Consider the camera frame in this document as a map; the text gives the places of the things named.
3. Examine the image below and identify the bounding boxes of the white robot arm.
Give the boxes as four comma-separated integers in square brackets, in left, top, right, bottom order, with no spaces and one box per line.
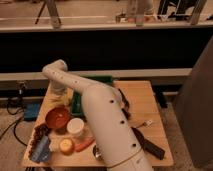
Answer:
[42,60,154,171]

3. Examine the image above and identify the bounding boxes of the green plastic tray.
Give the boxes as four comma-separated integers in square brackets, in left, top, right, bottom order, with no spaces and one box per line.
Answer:
[71,75,113,118]

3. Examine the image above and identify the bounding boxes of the orange bowl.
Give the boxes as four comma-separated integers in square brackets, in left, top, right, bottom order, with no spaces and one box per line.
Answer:
[45,107,70,129]

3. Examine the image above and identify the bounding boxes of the white plastic cup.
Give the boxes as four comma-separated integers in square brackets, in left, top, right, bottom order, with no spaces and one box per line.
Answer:
[67,118,85,136]

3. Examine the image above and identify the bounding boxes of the blue box on floor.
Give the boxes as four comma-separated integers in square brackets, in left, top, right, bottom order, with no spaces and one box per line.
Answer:
[24,103,40,121]

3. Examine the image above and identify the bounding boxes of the bunch of dark grapes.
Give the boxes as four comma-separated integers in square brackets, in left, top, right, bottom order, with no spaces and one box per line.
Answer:
[29,123,50,154]

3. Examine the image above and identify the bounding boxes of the wooden table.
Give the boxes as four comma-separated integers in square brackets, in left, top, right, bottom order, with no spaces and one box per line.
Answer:
[22,81,173,168]

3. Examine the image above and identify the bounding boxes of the yellow round fruit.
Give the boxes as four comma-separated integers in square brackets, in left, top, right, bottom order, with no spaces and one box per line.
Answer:
[59,138,74,155]

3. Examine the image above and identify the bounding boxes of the orange carrot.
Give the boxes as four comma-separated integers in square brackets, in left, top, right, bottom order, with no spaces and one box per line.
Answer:
[75,138,94,152]

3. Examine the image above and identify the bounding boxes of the blue crumpled bag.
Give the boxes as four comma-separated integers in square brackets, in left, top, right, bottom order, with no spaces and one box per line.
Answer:
[30,136,51,163]

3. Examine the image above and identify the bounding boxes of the small steel cup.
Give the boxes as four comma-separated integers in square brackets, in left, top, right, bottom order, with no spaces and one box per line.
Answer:
[92,145,101,159]

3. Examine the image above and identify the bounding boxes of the purple bowl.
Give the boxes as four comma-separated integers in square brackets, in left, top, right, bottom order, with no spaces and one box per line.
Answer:
[131,127,145,149]

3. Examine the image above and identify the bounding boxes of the black rectangular block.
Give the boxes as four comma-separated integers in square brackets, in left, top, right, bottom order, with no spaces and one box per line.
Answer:
[145,139,165,160]

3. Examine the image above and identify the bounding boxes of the black cable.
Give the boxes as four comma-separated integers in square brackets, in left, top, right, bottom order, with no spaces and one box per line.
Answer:
[0,96,29,148]

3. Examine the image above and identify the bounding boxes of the black handled brush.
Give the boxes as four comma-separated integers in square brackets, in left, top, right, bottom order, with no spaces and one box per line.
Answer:
[118,89,131,120]

